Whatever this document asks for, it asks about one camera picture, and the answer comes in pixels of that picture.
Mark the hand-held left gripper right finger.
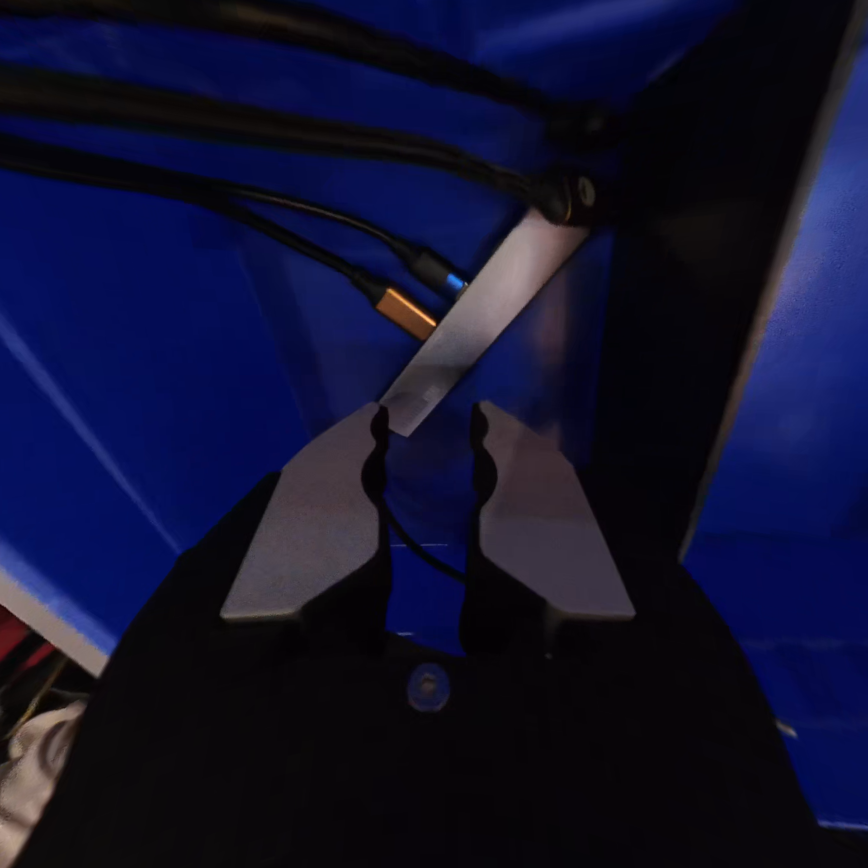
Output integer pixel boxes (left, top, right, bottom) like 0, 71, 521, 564
460, 400, 637, 655

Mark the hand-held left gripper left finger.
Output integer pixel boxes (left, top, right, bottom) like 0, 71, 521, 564
220, 400, 394, 652

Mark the blue plastic bin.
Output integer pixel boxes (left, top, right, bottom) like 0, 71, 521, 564
0, 0, 868, 838

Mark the orange-plug black cable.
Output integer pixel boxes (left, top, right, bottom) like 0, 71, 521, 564
0, 136, 439, 341

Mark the black hub cable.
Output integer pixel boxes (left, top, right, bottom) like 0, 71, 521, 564
0, 68, 599, 226

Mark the person's white clothing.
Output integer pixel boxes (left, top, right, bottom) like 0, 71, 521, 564
0, 698, 89, 865

